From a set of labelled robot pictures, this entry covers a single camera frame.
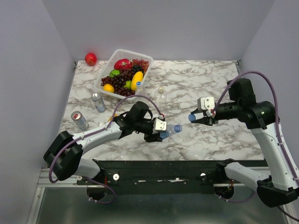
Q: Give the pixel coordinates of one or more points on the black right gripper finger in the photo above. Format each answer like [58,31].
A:
[208,121]
[198,110]

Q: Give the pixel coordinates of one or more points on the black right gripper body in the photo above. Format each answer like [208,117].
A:
[227,110]

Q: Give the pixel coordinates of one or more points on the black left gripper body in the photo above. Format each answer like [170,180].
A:
[144,127]

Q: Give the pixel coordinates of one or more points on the blue label water bottle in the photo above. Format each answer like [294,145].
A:
[171,130]

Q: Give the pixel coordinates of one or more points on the tall clear plastic bottle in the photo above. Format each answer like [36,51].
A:
[160,96]

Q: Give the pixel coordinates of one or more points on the white blue bottle cap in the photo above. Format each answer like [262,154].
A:
[138,83]

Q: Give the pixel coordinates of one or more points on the small clear plastic bottle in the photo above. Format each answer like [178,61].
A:
[140,90]

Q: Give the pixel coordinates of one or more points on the clear transparent bottle cap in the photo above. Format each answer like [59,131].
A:
[161,89]

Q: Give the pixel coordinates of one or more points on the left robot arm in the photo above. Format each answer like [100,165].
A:
[64,156]

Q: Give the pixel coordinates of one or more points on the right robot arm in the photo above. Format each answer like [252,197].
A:
[281,186]

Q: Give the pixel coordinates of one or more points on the yellow candy bag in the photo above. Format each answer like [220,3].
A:
[112,117]

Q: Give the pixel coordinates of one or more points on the green lime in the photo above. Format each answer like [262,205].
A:
[127,85]

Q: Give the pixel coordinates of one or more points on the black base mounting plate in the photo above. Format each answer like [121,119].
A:
[158,177]

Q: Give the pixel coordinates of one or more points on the yellow mango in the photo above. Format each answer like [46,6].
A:
[138,77]

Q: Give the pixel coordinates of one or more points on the dark red grape bunch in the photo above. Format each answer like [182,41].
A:
[118,82]

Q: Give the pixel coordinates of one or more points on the yellow lemon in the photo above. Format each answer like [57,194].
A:
[108,88]

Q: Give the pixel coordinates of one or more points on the silver blue drink can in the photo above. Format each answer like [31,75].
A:
[98,102]

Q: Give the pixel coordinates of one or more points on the black grape bunch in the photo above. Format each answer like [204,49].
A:
[136,68]

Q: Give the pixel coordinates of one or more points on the light red grape bunch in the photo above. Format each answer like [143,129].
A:
[141,62]

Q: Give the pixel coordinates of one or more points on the green striped fruit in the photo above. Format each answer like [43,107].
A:
[114,73]

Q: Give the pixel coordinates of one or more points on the red top drink can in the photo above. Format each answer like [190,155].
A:
[79,120]

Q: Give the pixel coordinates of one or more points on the red dragon fruit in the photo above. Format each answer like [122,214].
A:
[123,64]

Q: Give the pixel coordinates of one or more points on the white plastic fruit basket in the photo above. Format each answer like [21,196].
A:
[117,55]

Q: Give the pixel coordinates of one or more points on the red apple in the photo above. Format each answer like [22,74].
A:
[90,59]

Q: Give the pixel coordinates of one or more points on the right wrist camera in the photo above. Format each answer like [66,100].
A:
[207,104]

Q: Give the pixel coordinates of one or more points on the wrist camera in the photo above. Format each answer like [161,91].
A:
[207,104]
[159,126]

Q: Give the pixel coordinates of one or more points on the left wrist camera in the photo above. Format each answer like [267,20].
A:
[159,126]

